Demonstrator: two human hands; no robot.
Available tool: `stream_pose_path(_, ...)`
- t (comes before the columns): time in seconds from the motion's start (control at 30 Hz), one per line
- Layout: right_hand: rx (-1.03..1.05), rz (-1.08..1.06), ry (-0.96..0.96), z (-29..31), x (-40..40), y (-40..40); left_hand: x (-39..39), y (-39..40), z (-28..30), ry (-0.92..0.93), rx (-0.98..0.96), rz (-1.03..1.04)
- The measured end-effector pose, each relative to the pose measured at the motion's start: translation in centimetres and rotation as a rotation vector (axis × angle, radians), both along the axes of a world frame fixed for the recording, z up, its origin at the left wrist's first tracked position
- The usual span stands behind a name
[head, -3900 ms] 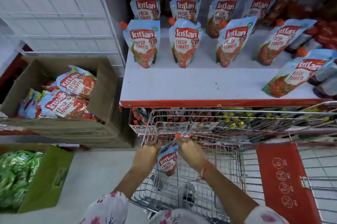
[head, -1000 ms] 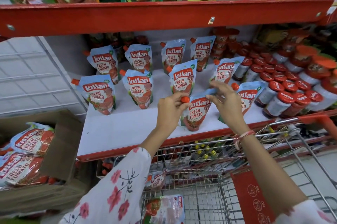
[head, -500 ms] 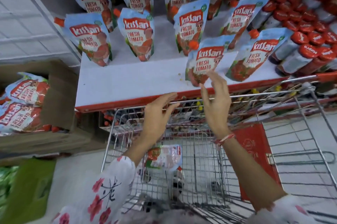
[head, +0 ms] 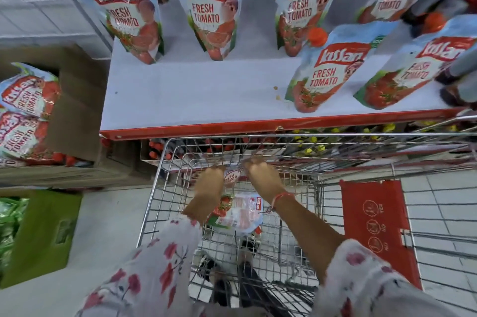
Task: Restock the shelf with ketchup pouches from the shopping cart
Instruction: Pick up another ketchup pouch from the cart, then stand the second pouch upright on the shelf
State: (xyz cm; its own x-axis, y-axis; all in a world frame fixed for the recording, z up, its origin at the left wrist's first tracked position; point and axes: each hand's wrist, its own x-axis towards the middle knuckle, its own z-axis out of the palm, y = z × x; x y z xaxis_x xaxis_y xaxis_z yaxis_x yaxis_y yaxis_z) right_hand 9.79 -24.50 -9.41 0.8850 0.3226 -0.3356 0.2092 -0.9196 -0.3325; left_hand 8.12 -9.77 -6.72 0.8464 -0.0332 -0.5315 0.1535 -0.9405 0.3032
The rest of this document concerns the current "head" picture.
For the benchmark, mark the person's right forearm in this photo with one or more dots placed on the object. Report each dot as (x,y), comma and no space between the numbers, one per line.
(305,229)

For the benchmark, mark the person's right hand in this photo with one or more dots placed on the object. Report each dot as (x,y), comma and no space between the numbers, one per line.
(266,184)

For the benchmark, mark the row of red-capped sauce bottles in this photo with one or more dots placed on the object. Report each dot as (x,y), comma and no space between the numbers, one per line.
(208,146)

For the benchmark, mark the person's left forearm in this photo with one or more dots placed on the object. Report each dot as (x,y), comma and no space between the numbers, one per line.
(201,210)

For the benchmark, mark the pile of green packets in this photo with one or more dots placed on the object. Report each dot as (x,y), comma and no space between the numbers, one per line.
(9,231)

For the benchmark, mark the brown cardboard box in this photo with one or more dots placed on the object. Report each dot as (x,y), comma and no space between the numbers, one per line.
(80,112)

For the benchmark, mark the green cardboard box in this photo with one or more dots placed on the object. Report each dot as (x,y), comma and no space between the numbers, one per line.
(46,235)

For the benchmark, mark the black shoe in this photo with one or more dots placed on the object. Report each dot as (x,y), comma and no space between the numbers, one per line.
(251,275)
(220,285)

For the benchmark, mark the red plastic cart seat flap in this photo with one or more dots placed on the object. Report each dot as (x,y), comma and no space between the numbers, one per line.
(372,223)

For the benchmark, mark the person's left fingers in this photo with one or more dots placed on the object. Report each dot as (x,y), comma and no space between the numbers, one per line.
(213,173)

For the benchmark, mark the tomato ketchup pouch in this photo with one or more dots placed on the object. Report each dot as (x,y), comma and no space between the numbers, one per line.
(233,176)
(240,214)
(20,134)
(67,160)
(28,91)

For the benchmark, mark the white shelf with red edge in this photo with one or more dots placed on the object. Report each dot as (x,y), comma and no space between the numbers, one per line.
(205,97)

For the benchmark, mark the white floral shirt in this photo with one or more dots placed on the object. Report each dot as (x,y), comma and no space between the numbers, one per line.
(160,275)

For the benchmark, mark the person's right fingers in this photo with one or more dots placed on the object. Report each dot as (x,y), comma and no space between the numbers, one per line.
(255,167)

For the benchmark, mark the grey metal shelf upright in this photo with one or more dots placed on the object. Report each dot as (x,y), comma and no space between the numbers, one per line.
(80,7)

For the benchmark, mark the row of yellow-capped bottles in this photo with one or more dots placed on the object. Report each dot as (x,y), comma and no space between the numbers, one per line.
(316,148)

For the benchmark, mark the person's left hand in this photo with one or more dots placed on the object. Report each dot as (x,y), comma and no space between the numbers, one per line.
(208,186)

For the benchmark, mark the group of shelved ketchup packs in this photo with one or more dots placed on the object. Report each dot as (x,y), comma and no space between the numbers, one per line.
(210,4)

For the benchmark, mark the dark sauce bottle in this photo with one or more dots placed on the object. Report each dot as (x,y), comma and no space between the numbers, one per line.
(460,65)
(460,94)

